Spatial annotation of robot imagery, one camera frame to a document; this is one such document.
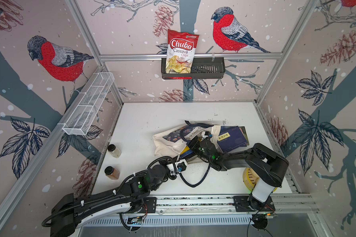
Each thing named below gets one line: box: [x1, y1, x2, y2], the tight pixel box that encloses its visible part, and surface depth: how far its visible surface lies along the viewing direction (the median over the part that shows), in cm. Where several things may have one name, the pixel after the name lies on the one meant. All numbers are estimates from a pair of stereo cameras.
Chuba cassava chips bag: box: [165, 28, 200, 74], surface depth 86 cm
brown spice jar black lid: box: [104, 165, 121, 180], surface depth 78 cm
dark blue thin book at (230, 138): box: [217, 125, 248, 153], surface depth 95 cm
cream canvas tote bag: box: [152, 120, 222, 164], surface depth 86 cm
